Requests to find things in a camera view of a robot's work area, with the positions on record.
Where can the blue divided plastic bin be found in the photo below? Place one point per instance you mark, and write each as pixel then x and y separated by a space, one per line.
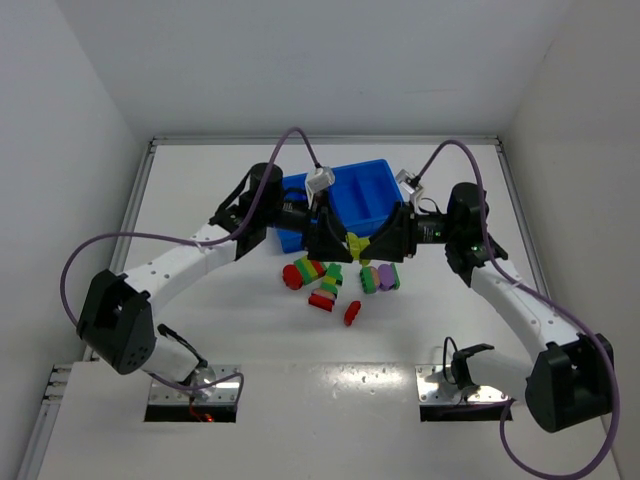
pixel 364 195

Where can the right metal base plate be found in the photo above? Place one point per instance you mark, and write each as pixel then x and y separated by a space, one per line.
pixel 434 390

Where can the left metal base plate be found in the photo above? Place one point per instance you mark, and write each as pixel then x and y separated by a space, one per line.
pixel 214 386

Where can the metal base plate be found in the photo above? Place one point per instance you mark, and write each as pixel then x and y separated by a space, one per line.
pixel 434 390
pixel 214 386

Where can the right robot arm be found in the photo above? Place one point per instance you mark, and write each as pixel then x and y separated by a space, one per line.
pixel 567 381

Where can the red lego brick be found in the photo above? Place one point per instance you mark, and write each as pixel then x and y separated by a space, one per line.
pixel 351 313

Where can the red green striped lego stack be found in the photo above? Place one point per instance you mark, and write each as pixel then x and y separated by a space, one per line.
pixel 302 272

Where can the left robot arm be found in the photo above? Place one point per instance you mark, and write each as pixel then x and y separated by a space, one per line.
pixel 117 319

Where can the purple green lego stack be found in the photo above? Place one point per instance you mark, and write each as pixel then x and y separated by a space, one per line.
pixel 384 277

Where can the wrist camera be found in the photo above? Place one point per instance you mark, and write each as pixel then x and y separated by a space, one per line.
pixel 318 180
pixel 411 184

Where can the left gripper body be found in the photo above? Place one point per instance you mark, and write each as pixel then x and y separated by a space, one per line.
pixel 310 233

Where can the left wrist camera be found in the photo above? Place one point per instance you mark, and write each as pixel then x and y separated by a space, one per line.
pixel 318 180

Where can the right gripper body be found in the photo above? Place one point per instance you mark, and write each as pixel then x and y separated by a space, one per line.
pixel 407 232

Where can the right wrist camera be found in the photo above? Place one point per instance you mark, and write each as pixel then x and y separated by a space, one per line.
pixel 411 184

